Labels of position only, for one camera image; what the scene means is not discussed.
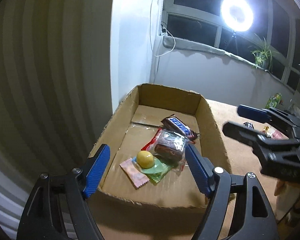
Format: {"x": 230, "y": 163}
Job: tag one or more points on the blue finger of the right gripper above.
{"x": 240, "y": 133}
{"x": 252, "y": 113}

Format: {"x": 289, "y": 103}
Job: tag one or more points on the snickers bar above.
{"x": 173, "y": 123}
{"x": 248, "y": 125}

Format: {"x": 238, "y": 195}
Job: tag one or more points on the black ring light tripod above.
{"x": 232, "y": 42}

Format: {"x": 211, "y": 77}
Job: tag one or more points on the green snack packet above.
{"x": 157, "y": 172}

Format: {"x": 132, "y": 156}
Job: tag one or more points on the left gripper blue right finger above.
{"x": 201, "y": 169}

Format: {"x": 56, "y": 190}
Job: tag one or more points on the dark cake clear red wrapper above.
{"x": 169, "y": 147}

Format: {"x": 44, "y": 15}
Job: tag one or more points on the tan table cloth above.
{"x": 241, "y": 158}

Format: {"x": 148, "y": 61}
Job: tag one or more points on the green snack bag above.
{"x": 274, "y": 101}

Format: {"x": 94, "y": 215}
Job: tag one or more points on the yellow round candy ball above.
{"x": 145, "y": 159}

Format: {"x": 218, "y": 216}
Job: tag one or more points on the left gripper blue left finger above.
{"x": 94, "y": 169}

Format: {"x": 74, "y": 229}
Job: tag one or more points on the snickers bar in box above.
{"x": 173, "y": 123}

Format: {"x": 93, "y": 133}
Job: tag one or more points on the white ring light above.
{"x": 237, "y": 15}

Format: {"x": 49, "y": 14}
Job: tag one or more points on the potted spider plant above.
{"x": 263, "y": 54}

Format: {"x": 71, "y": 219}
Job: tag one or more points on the pink snack packet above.
{"x": 137, "y": 178}

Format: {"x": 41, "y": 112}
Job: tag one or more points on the right hand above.
{"x": 280, "y": 187}

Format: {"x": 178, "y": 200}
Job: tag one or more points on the white pink bread package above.
{"x": 273, "y": 133}

